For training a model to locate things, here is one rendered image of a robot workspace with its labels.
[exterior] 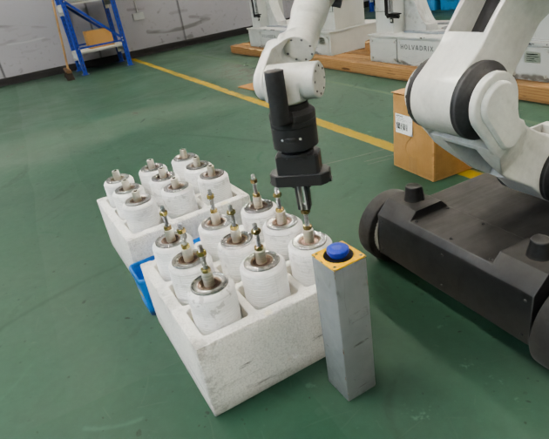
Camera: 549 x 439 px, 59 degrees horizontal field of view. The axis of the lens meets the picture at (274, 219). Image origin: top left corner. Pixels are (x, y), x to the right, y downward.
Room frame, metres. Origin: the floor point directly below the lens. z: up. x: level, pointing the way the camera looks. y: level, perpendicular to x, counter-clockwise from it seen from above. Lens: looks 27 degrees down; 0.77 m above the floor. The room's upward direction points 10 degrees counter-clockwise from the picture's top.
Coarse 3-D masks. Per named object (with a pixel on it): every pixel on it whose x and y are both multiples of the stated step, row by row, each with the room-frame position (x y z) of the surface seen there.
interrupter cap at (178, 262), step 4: (176, 256) 0.93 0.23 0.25; (180, 256) 0.92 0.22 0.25; (196, 256) 0.92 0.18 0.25; (172, 260) 0.91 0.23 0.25; (176, 260) 0.91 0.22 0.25; (180, 260) 0.91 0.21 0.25; (196, 260) 0.89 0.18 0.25; (172, 264) 0.90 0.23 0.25; (176, 264) 0.89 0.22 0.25; (180, 264) 0.89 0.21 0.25; (184, 264) 0.89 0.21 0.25; (188, 264) 0.88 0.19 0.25; (192, 264) 0.88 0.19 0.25; (196, 264) 0.88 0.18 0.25; (180, 268) 0.87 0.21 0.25; (184, 268) 0.87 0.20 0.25; (188, 268) 0.87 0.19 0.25
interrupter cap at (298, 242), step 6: (300, 234) 0.93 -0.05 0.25; (318, 234) 0.91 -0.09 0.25; (324, 234) 0.91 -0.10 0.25; (294, 240) 0.91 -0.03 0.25; (300, 240) 0.90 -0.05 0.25; (318, 240) 0.89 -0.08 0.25; (324, 240) 0.88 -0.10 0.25; (294, 246) 0.89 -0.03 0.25; (300, 246) 0.88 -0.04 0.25; (306, 246) 0.88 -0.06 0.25; (312, 246) 0.87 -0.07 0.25; (318, 246) 0.87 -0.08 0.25
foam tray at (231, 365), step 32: (160, 288) 0.92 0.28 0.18; (160, 320) 1.00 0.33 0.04; (192, 320) 0.83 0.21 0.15; (256, 320) 0.76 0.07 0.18; (288, 320) 0.78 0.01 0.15; (320, 320) 0.81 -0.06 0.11; (192, 352) 0.73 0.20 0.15; (224, 352) 0.72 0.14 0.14; (256, 352) 0.75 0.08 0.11; (288, 352) 0.78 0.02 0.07; (320, 352) 0.81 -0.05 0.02; (224, 384) 0.71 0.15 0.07; (256, 384) 0.74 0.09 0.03
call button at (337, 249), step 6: (330, 246) 0.73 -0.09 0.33; (336, 246) 0.73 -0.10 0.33; (342, 246) 0.73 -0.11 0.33; (348, 246) 0.73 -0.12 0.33; (330, 252) 0.72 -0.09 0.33; (336, 252) 0.71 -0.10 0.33; (342, 252) 0.71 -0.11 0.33; (348, 252) 0.71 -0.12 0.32; (336, 258) 0.71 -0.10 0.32; (342, 258) 0.71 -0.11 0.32
